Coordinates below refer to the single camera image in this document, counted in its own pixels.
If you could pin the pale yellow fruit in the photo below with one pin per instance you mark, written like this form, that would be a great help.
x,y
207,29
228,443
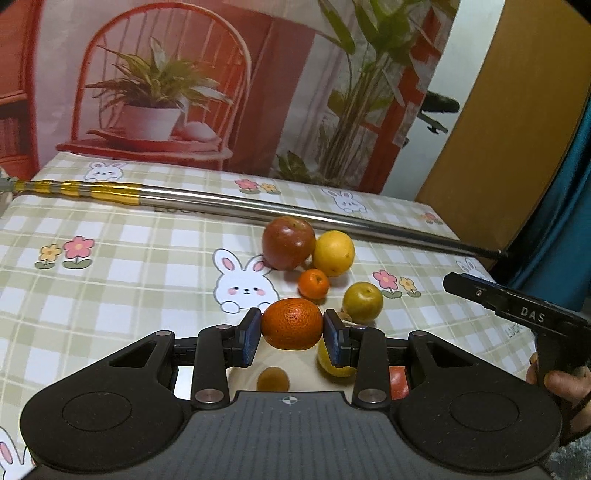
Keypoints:
x,y
330,369

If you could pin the checked bunny print tablecloth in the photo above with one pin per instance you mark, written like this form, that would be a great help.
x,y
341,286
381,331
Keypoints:
x,y
115,286

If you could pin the printed room scene backdrop cloth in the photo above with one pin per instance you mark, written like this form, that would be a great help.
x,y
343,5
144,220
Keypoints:
x,y
277,92

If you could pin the yellow citrus fruit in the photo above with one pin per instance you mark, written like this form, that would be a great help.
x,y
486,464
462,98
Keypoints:
x,y
333,254

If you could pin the red fruit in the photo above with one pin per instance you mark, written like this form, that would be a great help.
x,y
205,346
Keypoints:
x,y
398,382

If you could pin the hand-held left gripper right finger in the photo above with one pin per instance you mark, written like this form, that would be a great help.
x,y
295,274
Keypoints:
x,y
333,339

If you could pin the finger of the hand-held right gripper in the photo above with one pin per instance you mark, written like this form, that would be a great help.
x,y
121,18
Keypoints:
x,y
471,288

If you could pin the red apple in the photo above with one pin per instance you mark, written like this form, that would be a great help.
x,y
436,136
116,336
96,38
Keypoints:
x,y
288,242

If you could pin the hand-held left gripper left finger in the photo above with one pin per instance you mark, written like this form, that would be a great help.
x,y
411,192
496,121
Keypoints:
x,y
251,339

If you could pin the small brown fruit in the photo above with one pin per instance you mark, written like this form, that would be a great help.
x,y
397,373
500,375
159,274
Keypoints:
x,y
273,379

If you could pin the green yellow round fruit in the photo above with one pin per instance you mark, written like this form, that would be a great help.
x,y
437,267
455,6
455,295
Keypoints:
x,y
363,302

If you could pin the metal rod with gold stripes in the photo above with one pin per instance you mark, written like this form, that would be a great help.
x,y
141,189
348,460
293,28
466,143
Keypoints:
x,y
231,201

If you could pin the large orange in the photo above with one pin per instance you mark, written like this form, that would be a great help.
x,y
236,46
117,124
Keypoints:
x,y
292,323

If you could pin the person's right hand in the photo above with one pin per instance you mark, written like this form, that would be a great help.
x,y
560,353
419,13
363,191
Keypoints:
x,y
568,387

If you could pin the black chair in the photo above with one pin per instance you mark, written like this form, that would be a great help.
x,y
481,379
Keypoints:
x,y
438,106

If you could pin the small tangerine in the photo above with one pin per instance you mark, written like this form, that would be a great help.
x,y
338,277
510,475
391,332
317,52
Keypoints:
x,y
314,284

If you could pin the teal curtain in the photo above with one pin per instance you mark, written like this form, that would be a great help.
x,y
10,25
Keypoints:
x,y
563,221

